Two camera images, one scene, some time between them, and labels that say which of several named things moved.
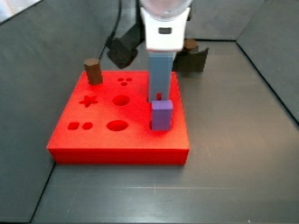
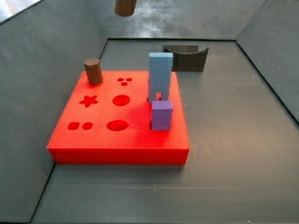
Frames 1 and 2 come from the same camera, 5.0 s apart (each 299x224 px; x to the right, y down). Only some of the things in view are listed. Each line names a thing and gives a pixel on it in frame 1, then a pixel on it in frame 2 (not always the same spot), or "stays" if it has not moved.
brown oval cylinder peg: (190, 43) -> (124, 7)
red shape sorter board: (105, 124) stays
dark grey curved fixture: (190, 59) stays
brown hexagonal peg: (92, 66) stays
